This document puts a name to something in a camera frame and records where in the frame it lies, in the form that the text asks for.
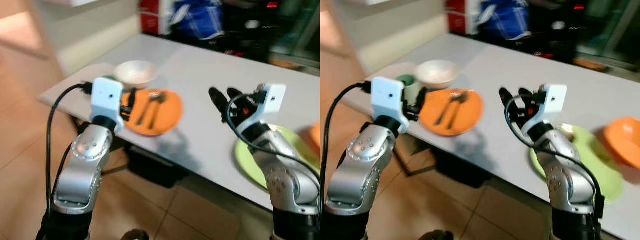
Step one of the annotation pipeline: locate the dark metal fork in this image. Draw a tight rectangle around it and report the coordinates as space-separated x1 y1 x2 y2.
435 92 459 126
136 92 160 126

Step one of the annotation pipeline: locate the dark metal spoon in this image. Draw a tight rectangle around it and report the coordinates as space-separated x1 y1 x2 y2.
148 92 168 130
449 91 469 131

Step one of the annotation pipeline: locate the white bowl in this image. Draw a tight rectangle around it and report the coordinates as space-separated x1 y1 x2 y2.
113 60 159 89
414 60 461 90

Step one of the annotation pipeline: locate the orange oval plate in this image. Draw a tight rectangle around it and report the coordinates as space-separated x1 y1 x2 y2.
419 88 484 137
121 89 184 137

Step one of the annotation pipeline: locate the light green oval plate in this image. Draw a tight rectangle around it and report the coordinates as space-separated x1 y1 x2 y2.
234 125 321 191
529 125 624 204

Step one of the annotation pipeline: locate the black computer case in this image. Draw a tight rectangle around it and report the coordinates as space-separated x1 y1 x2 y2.
224 0 282 57
530 0 587 59

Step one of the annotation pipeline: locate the orange bowl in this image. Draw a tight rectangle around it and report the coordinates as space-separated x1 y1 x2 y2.
602 117 640 169
308 122 321 149

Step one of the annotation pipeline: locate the white shelf unit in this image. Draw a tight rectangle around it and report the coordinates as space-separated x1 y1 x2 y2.
29 0 141 76
339 0 449 76

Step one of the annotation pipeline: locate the blue bag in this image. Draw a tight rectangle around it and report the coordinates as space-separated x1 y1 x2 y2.
169 0 227 41
476 0 534 41

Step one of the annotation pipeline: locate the red box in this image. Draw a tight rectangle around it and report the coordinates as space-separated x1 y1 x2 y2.
138 0 162 36
444 0 469 36

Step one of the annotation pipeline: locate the dark robot foot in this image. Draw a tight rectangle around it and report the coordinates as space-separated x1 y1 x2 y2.
420 229 454 240
120 229 151 240

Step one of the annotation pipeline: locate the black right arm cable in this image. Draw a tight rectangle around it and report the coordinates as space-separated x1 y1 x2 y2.
225 93 321 202
503 94 606 221

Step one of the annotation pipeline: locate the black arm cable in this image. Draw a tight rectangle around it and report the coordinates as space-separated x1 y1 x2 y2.
225 93 321 202
503 94 606 221
323 82 374 202
45 83 94 221

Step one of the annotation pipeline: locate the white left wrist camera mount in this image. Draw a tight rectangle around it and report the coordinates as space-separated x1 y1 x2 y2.
90 77 125 133
370 76 407 134

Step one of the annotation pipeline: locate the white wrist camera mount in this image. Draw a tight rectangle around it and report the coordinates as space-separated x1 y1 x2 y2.
90 77 125 133
532 83 569 134
370 76 407 134
252 83 287 127

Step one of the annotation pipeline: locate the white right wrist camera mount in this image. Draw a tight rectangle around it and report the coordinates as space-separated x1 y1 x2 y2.
252 83 287 127
532 83 569 134

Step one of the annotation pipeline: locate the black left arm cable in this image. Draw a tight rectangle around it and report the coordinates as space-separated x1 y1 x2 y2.
323 82 374 202
45 83 94 221

